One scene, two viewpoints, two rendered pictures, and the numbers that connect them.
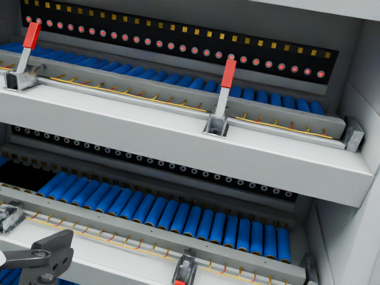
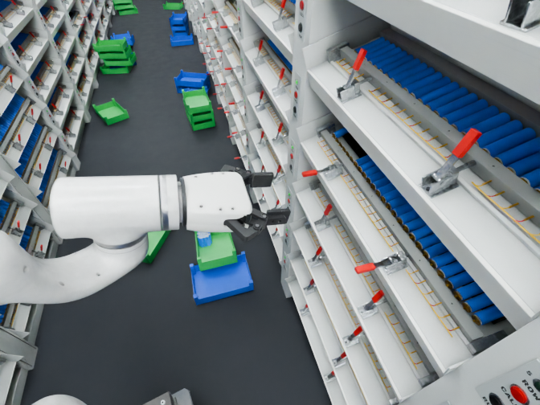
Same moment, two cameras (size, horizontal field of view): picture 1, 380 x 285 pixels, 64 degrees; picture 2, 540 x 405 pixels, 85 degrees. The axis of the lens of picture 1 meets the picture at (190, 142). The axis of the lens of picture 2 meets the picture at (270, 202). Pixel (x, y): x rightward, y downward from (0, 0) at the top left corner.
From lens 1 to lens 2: 0.31 m
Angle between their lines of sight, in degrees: 66
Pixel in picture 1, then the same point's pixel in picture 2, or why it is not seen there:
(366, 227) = (504, 346)
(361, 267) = (486, 366)
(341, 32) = not seen: outside the picture
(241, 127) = (469, 194)
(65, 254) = (279, 218)
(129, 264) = (368, 235)
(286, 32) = not seen: outside the picture
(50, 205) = (353, 173)
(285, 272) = (460, 321)
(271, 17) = not seen: outside the picture
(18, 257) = (255, 213)
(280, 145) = (477, 231)
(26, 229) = (337, 182)
